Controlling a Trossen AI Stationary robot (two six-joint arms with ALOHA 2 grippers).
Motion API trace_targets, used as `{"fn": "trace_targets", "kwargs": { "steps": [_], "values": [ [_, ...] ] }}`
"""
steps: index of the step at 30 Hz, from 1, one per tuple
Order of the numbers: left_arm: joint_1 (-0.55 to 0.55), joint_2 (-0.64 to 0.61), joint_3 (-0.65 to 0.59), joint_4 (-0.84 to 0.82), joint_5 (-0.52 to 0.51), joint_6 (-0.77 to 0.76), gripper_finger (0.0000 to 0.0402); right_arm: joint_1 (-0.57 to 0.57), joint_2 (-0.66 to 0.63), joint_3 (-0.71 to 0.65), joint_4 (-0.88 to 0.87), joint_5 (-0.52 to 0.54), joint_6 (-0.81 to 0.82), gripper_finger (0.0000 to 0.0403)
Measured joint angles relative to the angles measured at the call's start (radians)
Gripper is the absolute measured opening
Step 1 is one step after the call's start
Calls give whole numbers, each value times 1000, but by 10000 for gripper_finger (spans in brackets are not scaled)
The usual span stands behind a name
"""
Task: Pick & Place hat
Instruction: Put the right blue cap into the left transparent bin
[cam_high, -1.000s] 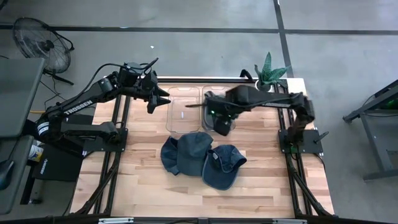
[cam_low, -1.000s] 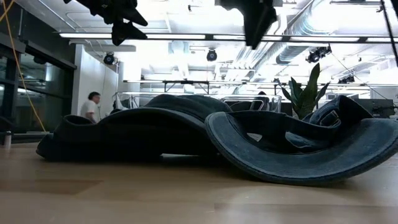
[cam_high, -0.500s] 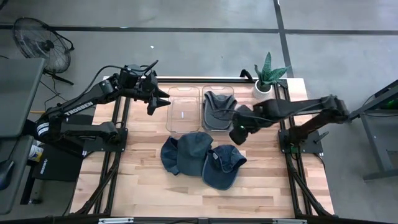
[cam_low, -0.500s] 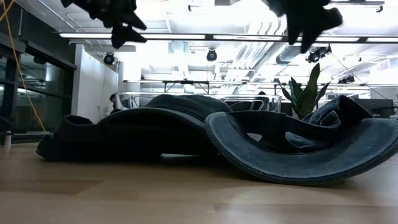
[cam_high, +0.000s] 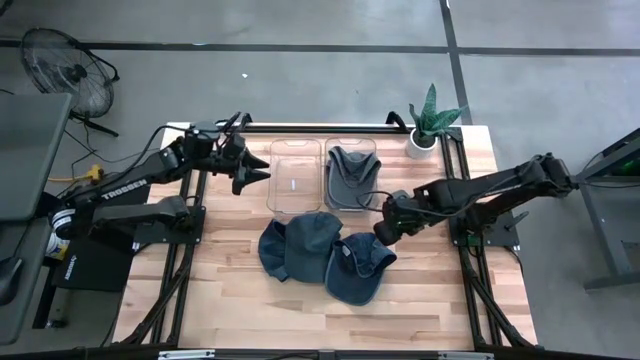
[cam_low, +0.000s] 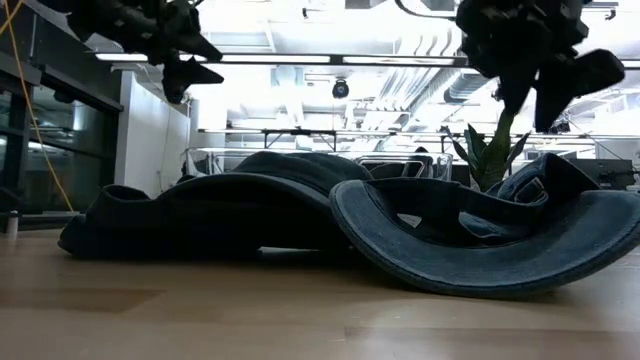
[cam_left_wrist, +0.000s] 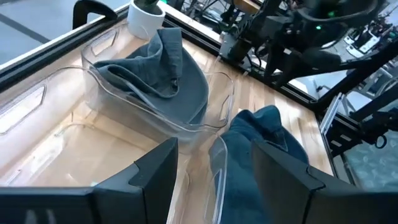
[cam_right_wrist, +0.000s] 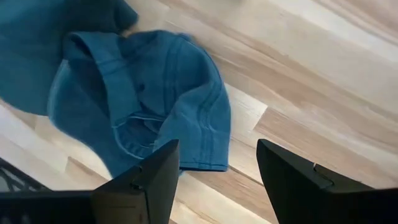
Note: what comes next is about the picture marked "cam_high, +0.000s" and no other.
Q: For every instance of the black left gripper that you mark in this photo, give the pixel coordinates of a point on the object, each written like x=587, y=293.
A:
x=225, y=165

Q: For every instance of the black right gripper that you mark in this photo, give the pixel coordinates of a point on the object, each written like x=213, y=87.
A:
x=395, y=225

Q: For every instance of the navy cap grey trim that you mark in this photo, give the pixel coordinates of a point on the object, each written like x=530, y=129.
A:
x=355, y=280

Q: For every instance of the light grey cap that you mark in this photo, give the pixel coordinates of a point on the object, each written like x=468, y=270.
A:
x=350, y=162

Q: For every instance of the dark shoe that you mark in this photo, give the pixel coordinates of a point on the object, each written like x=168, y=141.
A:
x=270, y=250

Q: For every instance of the dark teal cap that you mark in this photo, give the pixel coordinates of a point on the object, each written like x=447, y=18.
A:
x=310, y=245

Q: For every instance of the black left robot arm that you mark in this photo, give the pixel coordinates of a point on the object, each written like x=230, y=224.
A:
x=125, y=189

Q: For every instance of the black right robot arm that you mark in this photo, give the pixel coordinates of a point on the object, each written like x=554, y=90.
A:
x=500, y=187

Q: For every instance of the clear plastic bin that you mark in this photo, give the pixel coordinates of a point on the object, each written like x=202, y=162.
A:
x=295, y=175
x=372, y=142

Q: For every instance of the snake plant in white pot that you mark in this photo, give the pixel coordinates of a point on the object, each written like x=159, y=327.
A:
x=422, y=145

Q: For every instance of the black case with white print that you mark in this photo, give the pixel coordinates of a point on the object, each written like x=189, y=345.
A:
x=95, y=265

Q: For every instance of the grey metal stand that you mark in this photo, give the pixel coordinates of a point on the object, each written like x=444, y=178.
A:
x=600, y=225

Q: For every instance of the white and yellow can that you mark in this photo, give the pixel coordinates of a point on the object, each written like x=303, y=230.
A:
x=56, y=247

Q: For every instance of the black floor fan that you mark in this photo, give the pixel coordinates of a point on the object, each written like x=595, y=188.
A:
x=65, y=70

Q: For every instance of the dark grey desk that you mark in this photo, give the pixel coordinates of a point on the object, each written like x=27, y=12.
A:
x=35, y=235

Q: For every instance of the black computer mouse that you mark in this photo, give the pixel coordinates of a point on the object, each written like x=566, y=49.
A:
x=10, y=280

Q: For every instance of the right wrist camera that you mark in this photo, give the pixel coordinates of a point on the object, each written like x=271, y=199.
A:
x=399, y=197

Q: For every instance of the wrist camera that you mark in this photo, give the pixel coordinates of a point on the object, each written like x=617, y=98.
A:
x=234, y=144
x=399, y=197

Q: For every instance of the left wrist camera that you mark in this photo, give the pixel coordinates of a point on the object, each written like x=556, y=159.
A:
x=234, y=144

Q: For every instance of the black frame clamp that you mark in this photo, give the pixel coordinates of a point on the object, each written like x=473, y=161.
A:
x=397, y=120
x=245, y=121

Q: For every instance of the black aluminium rig frame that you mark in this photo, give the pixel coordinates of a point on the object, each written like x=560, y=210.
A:
x=350, y=130

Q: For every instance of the silver metal bracket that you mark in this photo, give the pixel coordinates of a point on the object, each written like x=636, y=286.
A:
x=465, y=355
x=185, y=354

